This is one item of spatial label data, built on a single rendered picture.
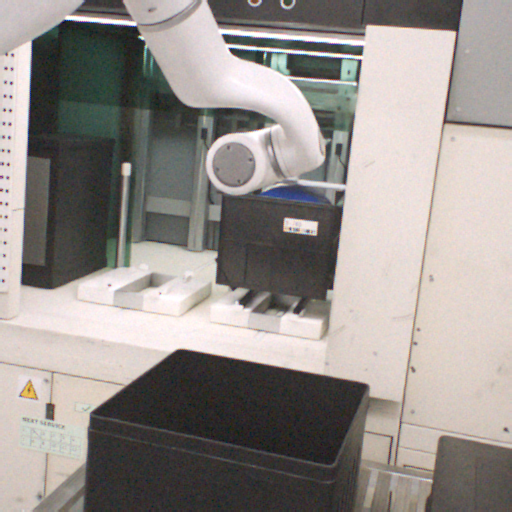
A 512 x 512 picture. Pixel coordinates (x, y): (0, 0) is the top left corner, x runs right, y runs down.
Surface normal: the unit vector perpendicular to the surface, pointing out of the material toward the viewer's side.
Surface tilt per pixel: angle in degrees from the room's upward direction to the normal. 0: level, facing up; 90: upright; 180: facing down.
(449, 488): 0
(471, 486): 0
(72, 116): 90
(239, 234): 93
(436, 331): 90
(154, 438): 90
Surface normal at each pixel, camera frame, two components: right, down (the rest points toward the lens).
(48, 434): -0.24, 0.15
